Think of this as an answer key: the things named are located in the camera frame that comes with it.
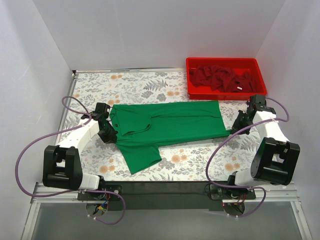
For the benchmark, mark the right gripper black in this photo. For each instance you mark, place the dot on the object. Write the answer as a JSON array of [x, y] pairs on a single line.
[[240, 122]]

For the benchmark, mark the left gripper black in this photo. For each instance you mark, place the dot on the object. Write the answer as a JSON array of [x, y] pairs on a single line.
[[107, 132]]

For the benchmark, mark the green t shirt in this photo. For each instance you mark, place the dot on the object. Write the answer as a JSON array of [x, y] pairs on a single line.
[[143, 128]]

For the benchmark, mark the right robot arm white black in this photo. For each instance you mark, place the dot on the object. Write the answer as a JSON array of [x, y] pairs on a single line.
[[276, 157]]

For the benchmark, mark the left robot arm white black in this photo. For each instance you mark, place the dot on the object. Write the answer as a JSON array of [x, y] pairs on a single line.
[[62, 166]]

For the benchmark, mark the dark red t shirt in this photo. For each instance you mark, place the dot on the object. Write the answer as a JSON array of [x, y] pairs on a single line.
[[224, 79]]

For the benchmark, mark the red plastic bin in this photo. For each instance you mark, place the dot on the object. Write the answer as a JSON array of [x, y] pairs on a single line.
[[240, 65]]

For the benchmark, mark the floral patterned table mat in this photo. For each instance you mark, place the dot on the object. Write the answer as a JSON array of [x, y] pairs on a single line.
[[193, 161]]

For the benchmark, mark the black front crossbar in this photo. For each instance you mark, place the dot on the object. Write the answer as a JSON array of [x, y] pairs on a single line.
[[167, 195]]

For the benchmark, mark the aluminium frame rail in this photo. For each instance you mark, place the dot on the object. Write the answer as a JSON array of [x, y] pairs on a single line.
[[273, 194]]

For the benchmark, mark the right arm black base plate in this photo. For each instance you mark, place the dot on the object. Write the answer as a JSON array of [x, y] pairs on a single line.
[[226, 193]]

